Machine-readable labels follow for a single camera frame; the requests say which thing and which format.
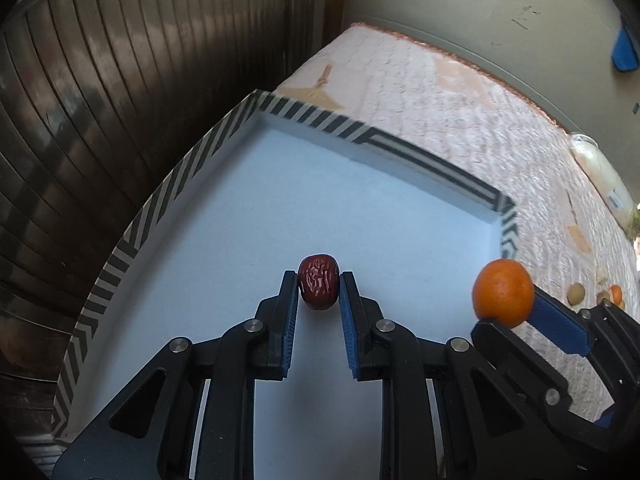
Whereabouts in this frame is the orange mandarin smooth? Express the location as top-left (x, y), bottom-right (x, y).
top-left (472, 259), bottom-right (535, 328)

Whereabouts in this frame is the brown longan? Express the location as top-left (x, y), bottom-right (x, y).
top-left (566, 283), bottom-right (586, 307)

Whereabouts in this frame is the small sugarcane piece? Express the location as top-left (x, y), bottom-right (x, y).
top-left (596, 266), bottom-right (608, 284)

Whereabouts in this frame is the orange mandarin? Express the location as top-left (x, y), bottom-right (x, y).
top-left (610, 284), bottom-right (624, 307)

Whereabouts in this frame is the pink quilted bed cover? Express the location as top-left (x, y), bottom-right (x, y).
top-left (269, 22), bottom-right (640, 421)

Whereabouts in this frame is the striped white cardboard tray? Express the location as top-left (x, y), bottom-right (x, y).
top-left (54, 92), bottom-right (518, 479)

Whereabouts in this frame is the wall calendar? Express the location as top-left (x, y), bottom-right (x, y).
top-left (611, 26), bottom-right (639, 73)

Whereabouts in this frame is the dark red jujube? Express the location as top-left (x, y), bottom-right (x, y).
top-left (297, 254), bottom-right (340, 310)

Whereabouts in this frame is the metal slatted door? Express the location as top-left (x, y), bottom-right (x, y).
top-left (1, 0), bottom-right (317, 467)

